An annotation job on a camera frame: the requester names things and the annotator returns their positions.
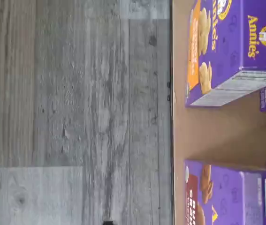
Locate purple box with brown patch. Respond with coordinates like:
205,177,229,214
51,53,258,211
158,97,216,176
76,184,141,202
183,159,266,225

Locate brown shelf board with purple boxes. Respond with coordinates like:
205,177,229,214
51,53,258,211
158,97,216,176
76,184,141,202
172,0,266,225

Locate purple box with orange patch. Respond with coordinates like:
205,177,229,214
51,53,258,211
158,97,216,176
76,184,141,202
184,0,266,109

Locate black metal shelf frame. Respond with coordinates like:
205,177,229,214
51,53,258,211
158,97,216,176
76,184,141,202
166,0,175,225

